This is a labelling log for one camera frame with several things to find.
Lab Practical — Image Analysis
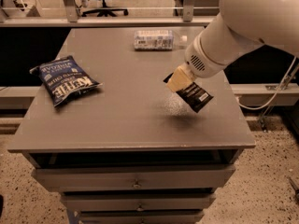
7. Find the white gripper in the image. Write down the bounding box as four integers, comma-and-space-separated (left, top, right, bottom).
166, 14, 262, 92

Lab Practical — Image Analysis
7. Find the dark rxbar chocolate bar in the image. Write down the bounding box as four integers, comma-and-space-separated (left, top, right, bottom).
177, 82, 213, 113

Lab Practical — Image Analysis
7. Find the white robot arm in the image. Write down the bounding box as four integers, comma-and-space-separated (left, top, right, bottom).
166, 0, 299, 92

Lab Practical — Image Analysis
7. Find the clear plastic water bottle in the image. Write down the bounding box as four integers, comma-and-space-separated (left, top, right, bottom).
134, 29, 188, 51

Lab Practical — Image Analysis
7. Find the grey drawer cabinet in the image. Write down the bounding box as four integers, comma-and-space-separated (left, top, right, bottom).
7, 26, 257, 224

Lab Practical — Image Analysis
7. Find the top grey drawer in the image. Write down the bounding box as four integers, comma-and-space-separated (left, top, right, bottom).
32, 165, 235, 192

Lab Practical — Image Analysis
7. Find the grey drawer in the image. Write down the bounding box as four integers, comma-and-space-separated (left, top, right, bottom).
61, 193, 216, 212
79, 210, 204, 224
32, 165, 235, 192

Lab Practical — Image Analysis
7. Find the blue Kettle chips bag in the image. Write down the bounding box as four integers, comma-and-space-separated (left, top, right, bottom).
30, 56, 100, 107

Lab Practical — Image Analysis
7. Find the middle grey drawer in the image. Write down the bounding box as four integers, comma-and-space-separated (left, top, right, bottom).
61, 193, 216, 212

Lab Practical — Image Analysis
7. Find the bottom grey drawer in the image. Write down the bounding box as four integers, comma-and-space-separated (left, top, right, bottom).
79, 210, 204, 224

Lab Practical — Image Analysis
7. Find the white cable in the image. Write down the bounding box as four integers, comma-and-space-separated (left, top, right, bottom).
236, 56, 298, 112

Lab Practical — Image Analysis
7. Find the metal railing frame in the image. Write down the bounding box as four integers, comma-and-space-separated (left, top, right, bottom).
0, 0, 218, 27

